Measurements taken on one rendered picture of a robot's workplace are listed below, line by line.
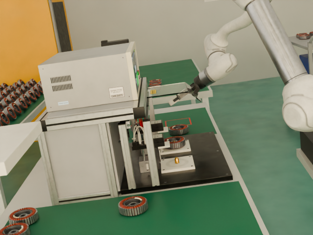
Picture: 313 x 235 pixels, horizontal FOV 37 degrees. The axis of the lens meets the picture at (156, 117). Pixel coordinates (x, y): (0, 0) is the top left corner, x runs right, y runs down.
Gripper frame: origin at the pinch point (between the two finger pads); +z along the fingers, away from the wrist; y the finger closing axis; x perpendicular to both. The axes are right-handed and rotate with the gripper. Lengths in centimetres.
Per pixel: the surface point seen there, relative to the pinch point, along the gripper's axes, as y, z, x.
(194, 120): 24.8, 8.5, -17.9
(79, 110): -80, 2, 21
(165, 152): -40.0, 2.4, -17.5
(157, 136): -57, -9, -8
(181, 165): -57, -10, -25
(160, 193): -79, -7, -26
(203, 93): 102, 24, -11
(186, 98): 97, 36, -7
